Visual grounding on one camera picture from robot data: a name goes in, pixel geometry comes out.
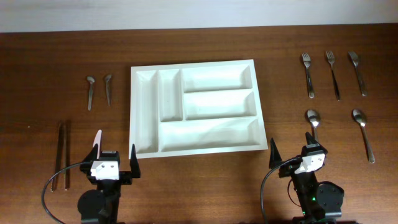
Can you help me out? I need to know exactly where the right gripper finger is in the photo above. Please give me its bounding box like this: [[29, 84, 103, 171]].
[[269, 138, 282, 169], [305, 132, 319, 146]]

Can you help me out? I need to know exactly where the dark chopstick left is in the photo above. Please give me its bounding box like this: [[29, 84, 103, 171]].
[[54, 122, 66, 174]]

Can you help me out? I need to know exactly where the large metal spoon left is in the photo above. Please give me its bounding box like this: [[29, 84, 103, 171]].
[[307, 110, 320, 141]]

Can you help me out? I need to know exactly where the small metal spoon right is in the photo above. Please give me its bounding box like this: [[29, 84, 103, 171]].
[[104, 74, 112, 106]]

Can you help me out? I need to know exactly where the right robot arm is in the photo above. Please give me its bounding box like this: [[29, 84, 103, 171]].
[[260, 133, 345, 223]]

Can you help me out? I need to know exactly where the dark chopstick right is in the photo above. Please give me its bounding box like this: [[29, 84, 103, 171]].
[[63, 120, 70, 190]]

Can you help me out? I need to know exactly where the large metal spoon right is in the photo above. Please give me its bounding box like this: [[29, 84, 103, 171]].
[[353, 109, 376, 164]]

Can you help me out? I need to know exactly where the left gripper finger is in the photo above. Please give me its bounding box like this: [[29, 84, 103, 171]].
[[129, 144, 141, 179], [84, 144, 99, 162]]

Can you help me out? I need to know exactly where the white cutlery tray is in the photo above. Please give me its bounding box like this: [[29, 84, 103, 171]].
[[129, 59, 268, 159]]

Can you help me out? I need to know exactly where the small metal spoon left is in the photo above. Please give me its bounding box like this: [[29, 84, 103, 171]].
[[86, 76, 95, 111]]

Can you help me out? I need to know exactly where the large metal spoon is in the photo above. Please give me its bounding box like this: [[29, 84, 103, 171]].
[[307, 110, 320, 141], [353, 109, 376, 164]]

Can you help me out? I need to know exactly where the metal fork dark handle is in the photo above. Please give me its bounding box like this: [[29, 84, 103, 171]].
[[325, 50, 340, 101]]

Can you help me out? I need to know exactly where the dark chopstick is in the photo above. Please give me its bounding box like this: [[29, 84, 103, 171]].
[[54, 122, 66, 174], [63, 120, 70, 190]]

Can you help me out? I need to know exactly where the small metal spoon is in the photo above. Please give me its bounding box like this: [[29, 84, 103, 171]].
[[86, 76, 95, 111], [104, 74, 112, 106]]

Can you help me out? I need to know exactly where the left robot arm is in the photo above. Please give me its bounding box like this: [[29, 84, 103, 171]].
[[77, 144, 141, 223]]

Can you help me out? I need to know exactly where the pink plastic knife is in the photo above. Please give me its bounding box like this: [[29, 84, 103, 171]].
[[93, 129, 102, 159]]

